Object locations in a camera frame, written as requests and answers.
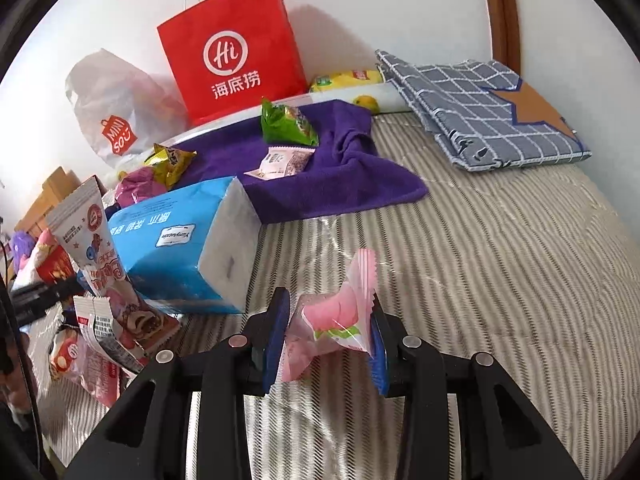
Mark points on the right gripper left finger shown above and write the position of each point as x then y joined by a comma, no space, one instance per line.
186,413

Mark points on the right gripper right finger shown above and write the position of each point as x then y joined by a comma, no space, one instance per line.
502,434

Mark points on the pink peach candy packet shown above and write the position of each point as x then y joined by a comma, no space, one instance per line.
325,323

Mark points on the red snack packet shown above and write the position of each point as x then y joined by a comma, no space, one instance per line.
48,263

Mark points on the pink snack packet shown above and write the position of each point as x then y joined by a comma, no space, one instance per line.
139,185

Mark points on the small olive yellow packet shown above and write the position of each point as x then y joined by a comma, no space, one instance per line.
168,164

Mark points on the pink nougat packet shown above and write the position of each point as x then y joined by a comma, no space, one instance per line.
281,162

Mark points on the green snack packet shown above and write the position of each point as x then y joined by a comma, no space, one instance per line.
284,124

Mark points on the orange white snack packet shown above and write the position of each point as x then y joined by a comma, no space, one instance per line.
72,359

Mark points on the small white red sachet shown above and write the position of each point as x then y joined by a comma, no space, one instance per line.
104,335

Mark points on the striped grey quilt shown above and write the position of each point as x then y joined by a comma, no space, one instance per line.
533,266

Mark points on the blue tissue pack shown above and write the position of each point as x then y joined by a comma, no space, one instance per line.
190,250

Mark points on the white red strawberry snack pouch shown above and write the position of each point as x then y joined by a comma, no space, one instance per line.
80,225

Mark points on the wooden bedside table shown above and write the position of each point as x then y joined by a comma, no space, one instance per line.
55,189

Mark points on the purple towel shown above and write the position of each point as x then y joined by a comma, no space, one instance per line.
345,174

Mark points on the blue plaid folded cloth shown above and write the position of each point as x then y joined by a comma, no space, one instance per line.
483,115

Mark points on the white Miniso plastic bag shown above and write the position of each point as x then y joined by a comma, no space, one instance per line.
121,110

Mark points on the yellow lemon tea pack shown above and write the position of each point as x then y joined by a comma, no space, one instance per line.
348,79

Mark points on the red Haidilao paper bag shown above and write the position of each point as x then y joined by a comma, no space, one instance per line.
229,55

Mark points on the brown wooden door frame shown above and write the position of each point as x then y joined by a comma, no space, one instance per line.
505,33

